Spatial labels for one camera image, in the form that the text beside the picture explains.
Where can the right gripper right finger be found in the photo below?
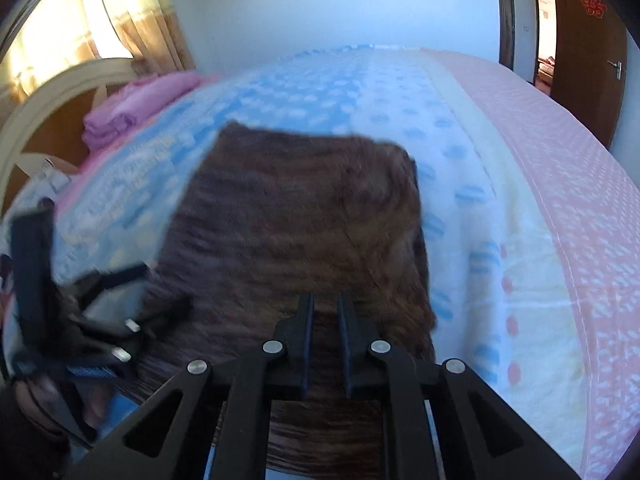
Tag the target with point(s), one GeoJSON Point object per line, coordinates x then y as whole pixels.
{"type": "Point", "coordinates": [440, 421]}

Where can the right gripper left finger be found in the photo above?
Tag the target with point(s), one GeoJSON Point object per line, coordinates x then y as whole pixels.
{"type": "Point", "coordinates": [210, 421]}

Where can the brown knit sweater sun motifs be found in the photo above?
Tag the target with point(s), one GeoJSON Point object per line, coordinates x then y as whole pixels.
{"type": "Point", "coordinates": [267, 217]}

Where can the person's left hand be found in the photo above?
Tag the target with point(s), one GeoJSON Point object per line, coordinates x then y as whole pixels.
{"type": "Point", "coordinates": [41, 401]}

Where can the grey patterned pillow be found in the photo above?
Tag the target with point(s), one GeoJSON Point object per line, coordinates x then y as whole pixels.
{"type": "Point", "coordinates": [47, 182]}

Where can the cream wooden headboard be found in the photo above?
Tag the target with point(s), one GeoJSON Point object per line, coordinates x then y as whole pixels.
{"type": "Point", "coordinates": [47, 127]}

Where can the folded purple blanket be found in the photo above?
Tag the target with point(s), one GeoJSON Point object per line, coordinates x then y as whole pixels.
{"type": "Point", "coordinates": [133, 105]}

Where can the blue pink patterned bedspread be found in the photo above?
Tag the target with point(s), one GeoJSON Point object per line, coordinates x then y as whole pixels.
{"type": "Point", "coordinates": [531, 226]}

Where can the beige patterned curtain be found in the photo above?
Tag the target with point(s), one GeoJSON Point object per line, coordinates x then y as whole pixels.
{"type": "Point", "coordinates": [55, 35]}

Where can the brown wooden door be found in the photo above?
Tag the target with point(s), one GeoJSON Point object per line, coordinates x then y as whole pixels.
{"type": "Point", "coordinates": [583, 82]}

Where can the red double happiness decal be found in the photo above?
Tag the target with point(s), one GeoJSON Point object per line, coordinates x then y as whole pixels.
{"type": "Point", "coordinates": [595, 8]}

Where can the silver door handle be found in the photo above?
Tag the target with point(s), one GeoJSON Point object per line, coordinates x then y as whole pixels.
{"type": "Point", "coordinates": [618, 67]}

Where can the dark wooden door frame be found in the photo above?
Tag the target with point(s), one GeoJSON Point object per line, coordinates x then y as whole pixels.
{"type": "Point", "coordinates": [507, 33]}

